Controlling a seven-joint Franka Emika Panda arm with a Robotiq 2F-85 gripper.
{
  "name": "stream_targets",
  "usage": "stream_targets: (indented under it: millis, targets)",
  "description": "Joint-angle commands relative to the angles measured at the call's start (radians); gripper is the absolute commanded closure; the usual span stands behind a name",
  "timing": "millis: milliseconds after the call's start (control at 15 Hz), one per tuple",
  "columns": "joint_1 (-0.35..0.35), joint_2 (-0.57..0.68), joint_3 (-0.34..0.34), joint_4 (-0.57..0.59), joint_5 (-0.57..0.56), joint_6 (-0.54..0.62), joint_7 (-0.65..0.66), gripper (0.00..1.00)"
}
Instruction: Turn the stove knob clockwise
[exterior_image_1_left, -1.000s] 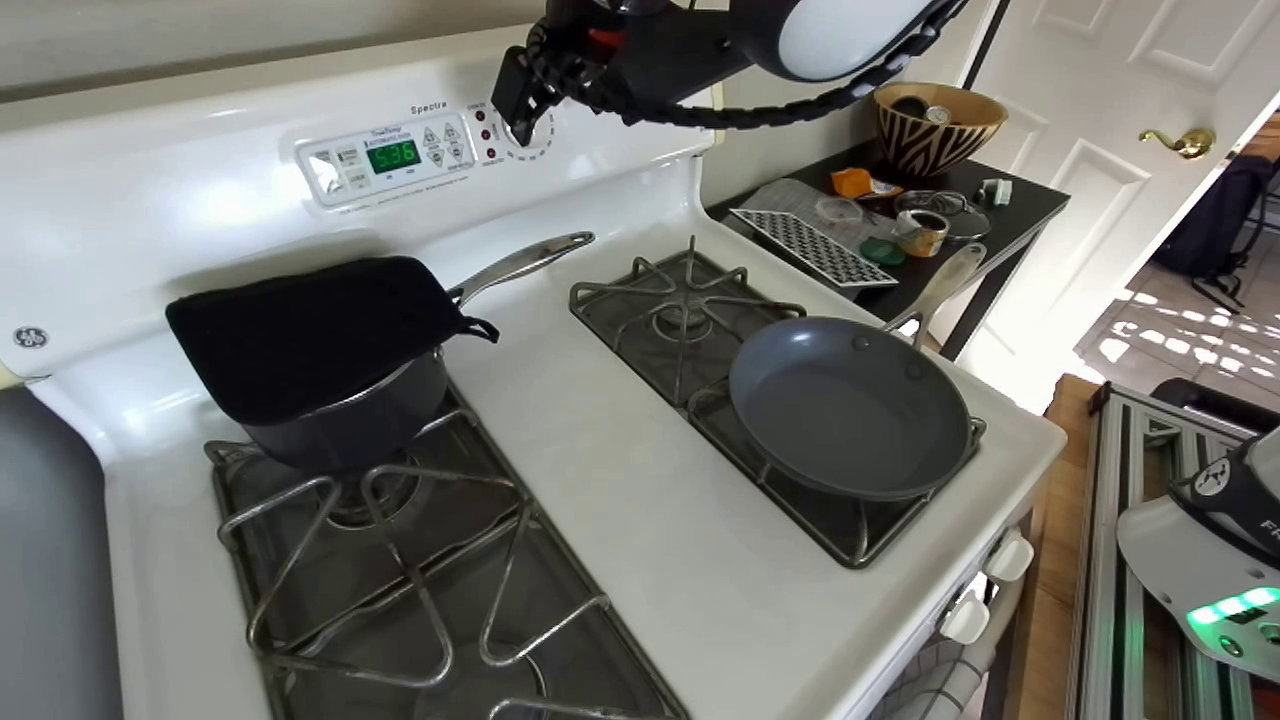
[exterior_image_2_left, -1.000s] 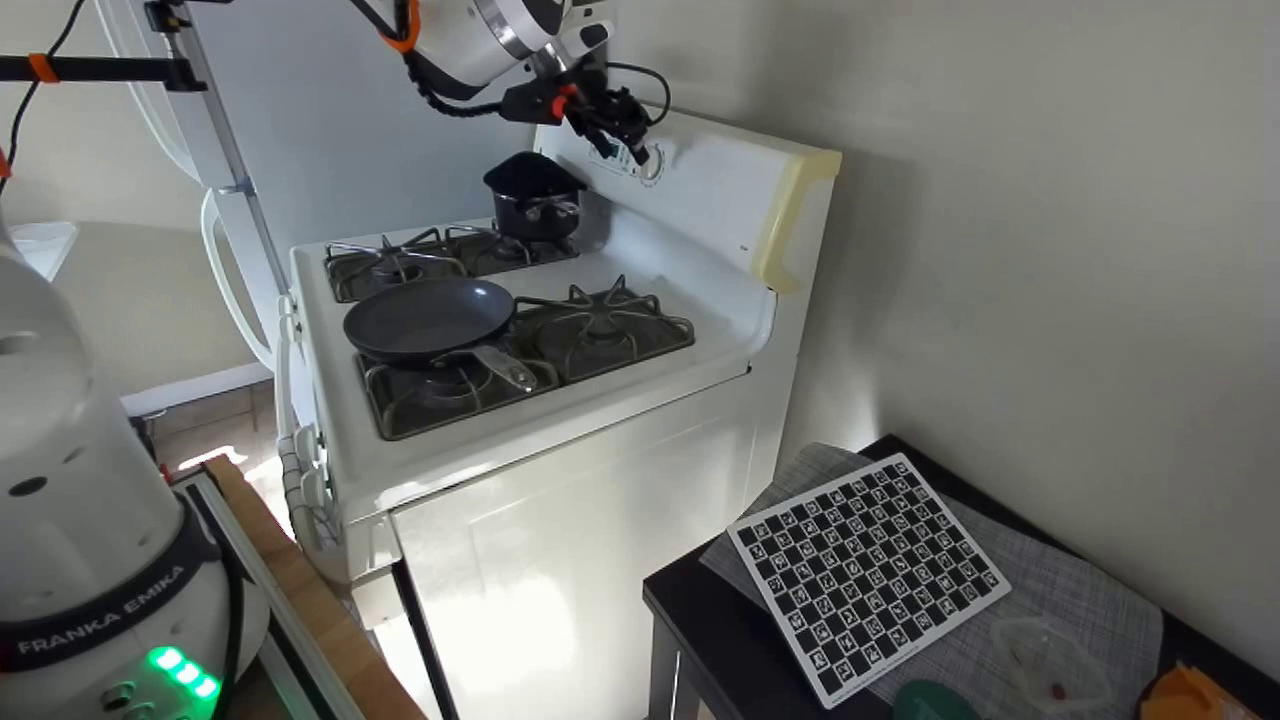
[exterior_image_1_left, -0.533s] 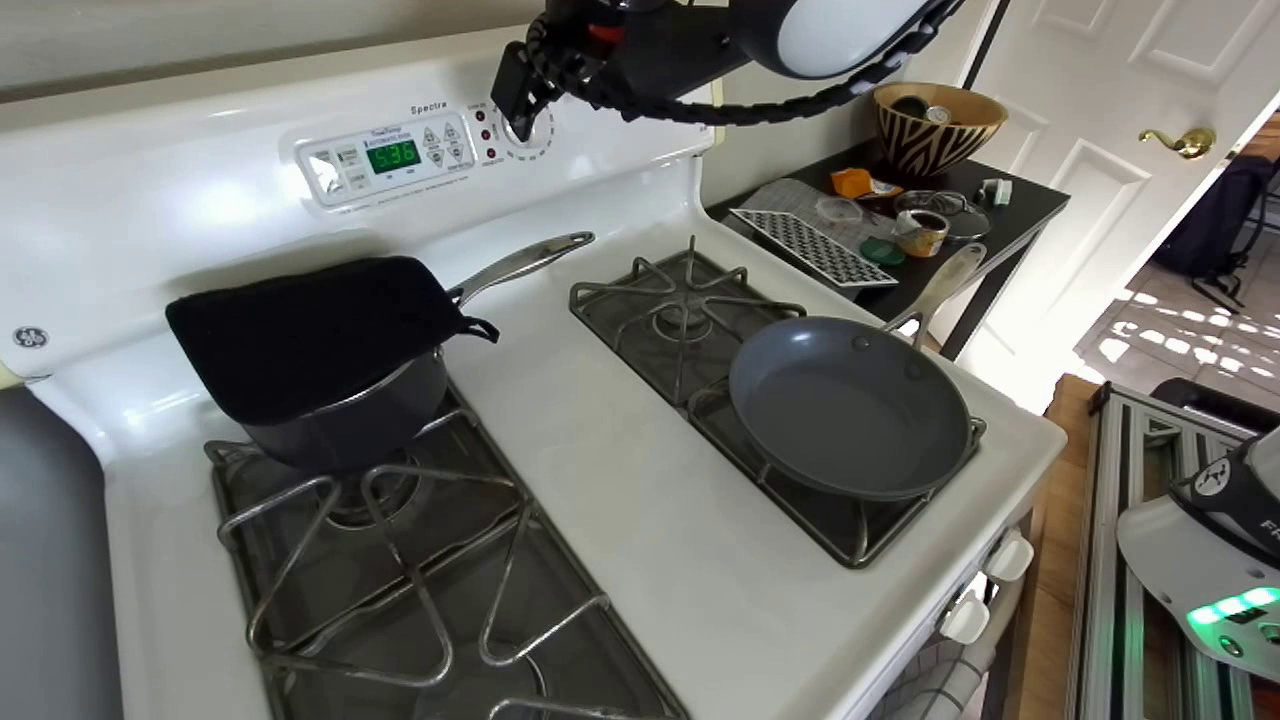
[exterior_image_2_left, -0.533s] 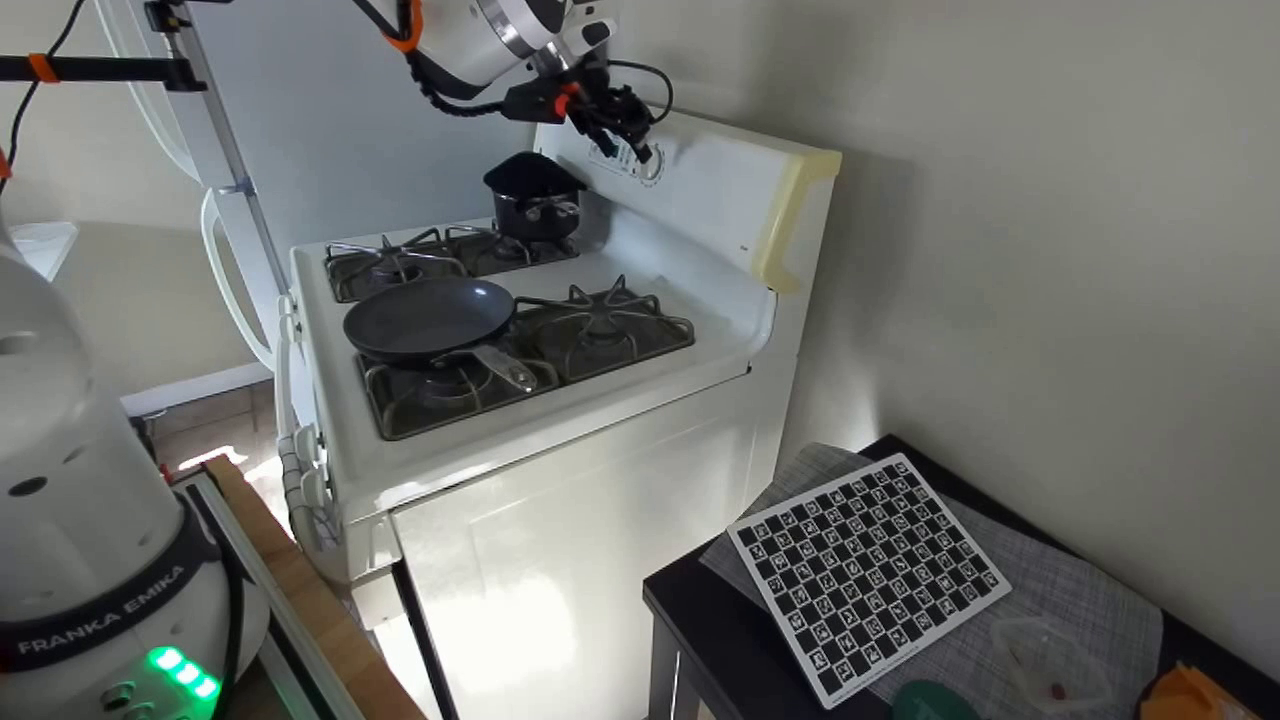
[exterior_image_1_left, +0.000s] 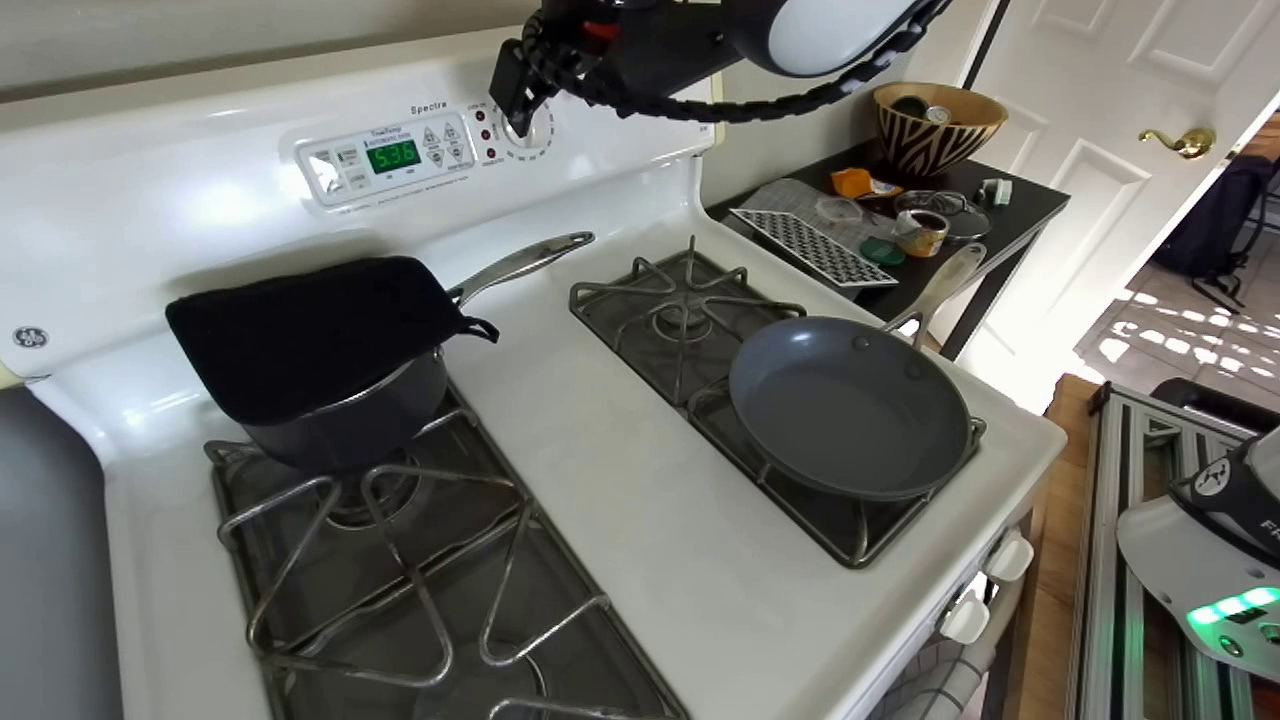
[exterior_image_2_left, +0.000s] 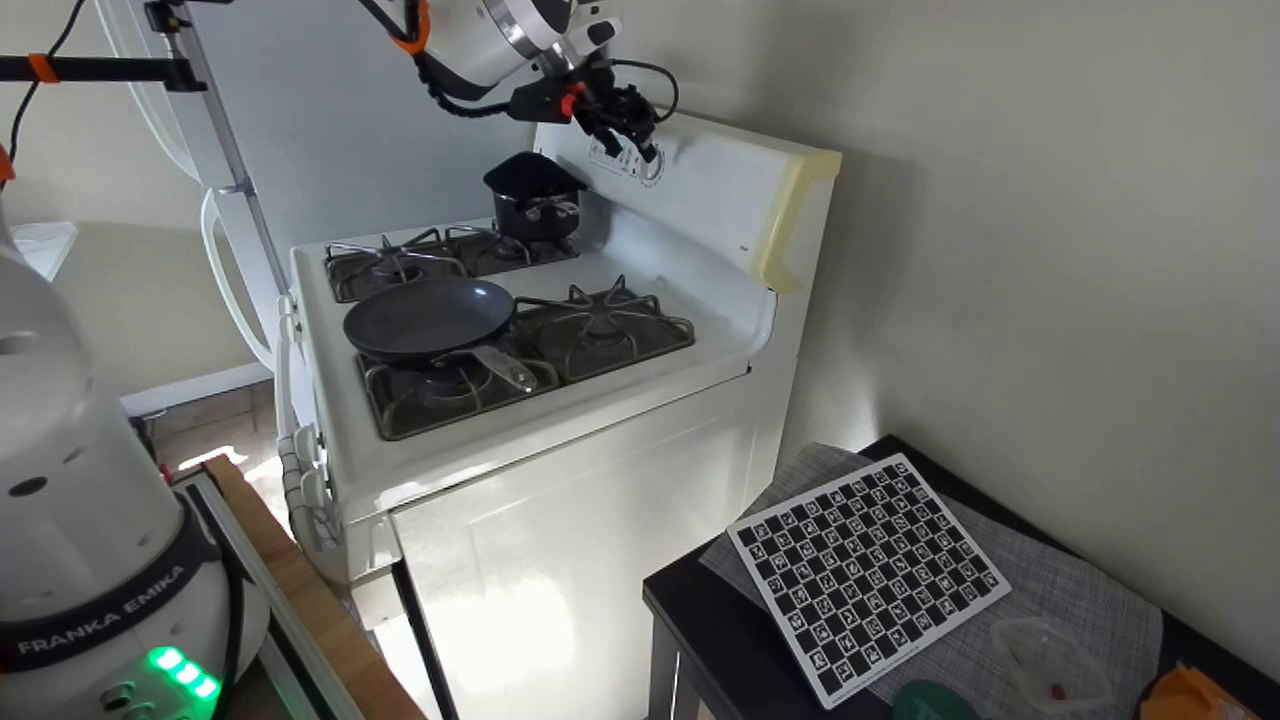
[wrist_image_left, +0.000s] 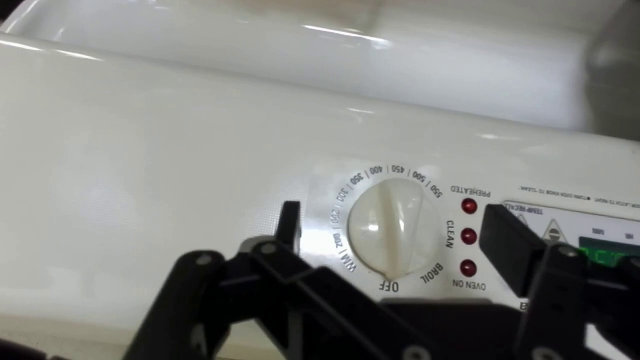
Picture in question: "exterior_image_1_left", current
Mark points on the small white box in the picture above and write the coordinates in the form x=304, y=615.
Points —
x=996, y=195

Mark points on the burner grate under frying pan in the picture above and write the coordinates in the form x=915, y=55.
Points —
x=666, y=321

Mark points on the woven patterned bowl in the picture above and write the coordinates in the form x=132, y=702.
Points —
x=939, y=134

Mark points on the wooden board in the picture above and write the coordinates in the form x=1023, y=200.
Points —
x=1061, y=534

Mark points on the black chair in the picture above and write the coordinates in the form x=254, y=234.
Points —
x=1204, y=220

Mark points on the aluminium robot stand frame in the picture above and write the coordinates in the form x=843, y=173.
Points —
x=1105, y=562

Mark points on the white round stove dial knob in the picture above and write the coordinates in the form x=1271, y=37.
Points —
x=542, y=134

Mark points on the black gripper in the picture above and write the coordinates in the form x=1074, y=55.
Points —
x=643, y=44

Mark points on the white gas stove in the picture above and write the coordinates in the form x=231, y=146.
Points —
x=643, y=467

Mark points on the tape roll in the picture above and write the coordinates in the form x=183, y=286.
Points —
x=920, y=234

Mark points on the grey frying pan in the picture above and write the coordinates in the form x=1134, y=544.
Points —
x=847, y=407

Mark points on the orange object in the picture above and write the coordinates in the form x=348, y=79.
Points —
x=865, y=182

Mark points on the clear plastic container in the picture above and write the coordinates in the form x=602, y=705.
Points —
x=961, y=212

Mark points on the white burner control knob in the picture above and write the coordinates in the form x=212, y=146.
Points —
x=1008, y=553
x=967, y=616

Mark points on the black side table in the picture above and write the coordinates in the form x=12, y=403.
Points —
x=1023, y=220

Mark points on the digital oven control panel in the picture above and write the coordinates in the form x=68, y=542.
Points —
x=385, y=159

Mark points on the green round lid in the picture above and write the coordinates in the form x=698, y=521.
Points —
x=883, y=252

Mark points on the burner grate under saucepan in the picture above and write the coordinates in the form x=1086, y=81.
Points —
x=403, y=586

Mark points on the white panelled door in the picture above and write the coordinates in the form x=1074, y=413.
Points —
x=1066, y=200

